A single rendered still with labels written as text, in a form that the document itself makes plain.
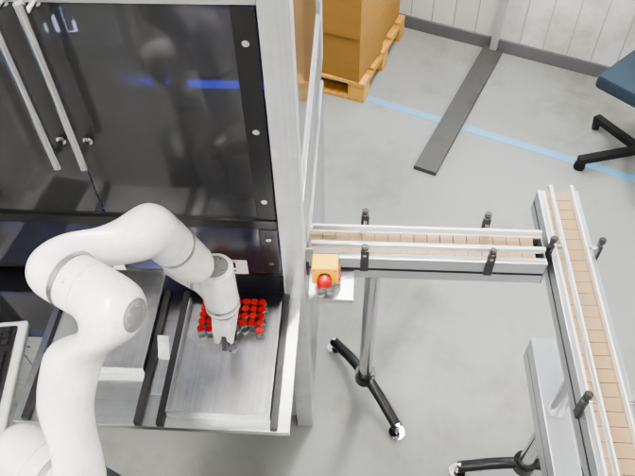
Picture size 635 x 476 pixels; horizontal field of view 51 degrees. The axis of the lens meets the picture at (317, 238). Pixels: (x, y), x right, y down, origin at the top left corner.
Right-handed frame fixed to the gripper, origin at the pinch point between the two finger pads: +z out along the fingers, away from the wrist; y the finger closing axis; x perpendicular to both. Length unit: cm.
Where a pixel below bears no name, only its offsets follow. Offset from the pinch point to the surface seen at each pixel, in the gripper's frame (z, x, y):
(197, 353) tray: 6.9, -9.5, 0.7
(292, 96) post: -65, 18, -18
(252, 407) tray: 6.9, 7.0, 15.4
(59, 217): -25, -43, -18
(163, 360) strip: 6.9, -18.3, 3.1
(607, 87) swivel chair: 43, 145, -166
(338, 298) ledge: 7.0, 27.5, -18.9
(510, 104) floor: 94, 118, -216
